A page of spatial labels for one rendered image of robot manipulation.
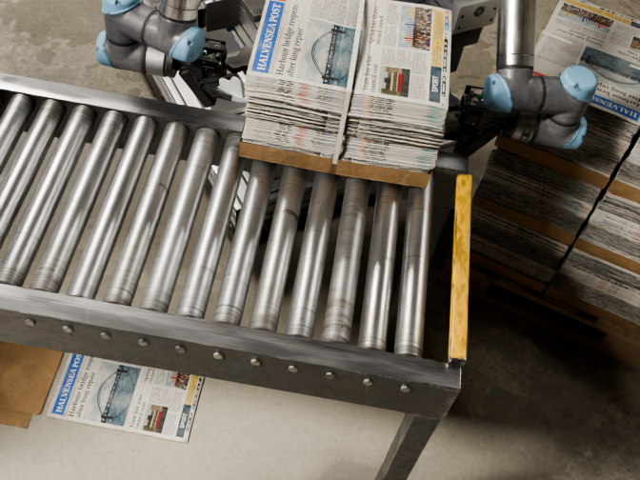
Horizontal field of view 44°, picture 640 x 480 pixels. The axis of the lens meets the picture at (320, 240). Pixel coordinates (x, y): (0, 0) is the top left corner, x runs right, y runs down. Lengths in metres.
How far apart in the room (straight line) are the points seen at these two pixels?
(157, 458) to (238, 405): 0.25
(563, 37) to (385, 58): 0.65
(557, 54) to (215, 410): 1.25
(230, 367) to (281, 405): 0.80
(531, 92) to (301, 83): 0.49
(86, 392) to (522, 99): 1.34
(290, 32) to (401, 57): 0.21
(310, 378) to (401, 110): 0.50
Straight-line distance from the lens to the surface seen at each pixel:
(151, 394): 2.21
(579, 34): 2.07
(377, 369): 1.37
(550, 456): 2.31
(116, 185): 1.57
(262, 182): 1.57
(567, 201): 2.09
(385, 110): 1.46
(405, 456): 1.65
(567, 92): 1.70
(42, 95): 1.76
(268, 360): 1.37
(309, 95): 1.45
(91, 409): 2.21
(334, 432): 2.18
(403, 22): 1.60
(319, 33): 1.54
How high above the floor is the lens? 1.99
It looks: 53 degrees down
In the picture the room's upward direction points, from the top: 10 degrees clockwise
